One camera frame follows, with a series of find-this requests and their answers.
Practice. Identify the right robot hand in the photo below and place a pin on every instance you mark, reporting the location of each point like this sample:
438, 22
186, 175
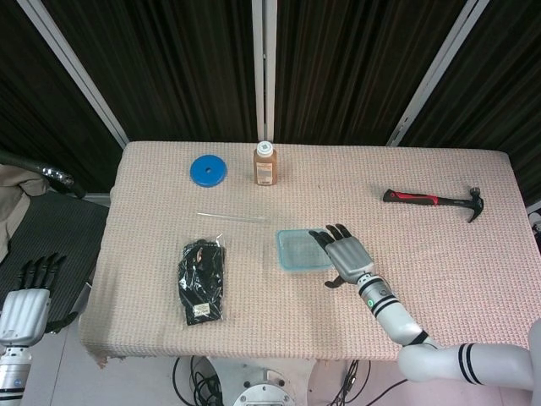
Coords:
346, 254

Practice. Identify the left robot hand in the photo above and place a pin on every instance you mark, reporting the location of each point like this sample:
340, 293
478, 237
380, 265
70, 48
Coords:
25, 304

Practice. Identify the teal container lid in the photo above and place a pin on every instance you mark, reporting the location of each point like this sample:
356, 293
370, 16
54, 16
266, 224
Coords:
304, 250

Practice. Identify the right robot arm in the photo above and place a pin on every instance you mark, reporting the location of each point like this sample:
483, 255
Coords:
439, 334

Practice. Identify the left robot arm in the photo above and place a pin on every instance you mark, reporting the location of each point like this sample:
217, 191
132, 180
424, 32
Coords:
10, 372

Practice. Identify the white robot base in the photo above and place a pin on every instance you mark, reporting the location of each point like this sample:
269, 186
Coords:
264, 385

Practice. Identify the black office chair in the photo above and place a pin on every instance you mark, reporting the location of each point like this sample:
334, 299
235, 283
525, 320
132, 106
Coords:
50, 237

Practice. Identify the beige jacket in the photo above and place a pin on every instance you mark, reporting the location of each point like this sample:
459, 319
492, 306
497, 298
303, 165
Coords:
14, 203

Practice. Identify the black and red claw hammer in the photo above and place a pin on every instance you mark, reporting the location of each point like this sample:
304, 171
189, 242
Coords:
439, 201

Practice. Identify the pink waffle tablecloth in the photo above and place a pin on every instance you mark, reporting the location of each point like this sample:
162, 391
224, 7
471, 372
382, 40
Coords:
262, 330

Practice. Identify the clear glass rod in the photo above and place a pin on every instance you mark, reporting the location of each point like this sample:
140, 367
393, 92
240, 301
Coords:
232, 217

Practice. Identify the brown bottle with white cap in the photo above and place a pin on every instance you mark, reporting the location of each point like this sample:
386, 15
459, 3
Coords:
263, 165

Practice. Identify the black gloves in plastic bag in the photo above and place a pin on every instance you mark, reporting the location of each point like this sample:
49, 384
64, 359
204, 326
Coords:
203, 282

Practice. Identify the blue round disc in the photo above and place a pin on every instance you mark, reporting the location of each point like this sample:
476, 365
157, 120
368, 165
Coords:
208, 169

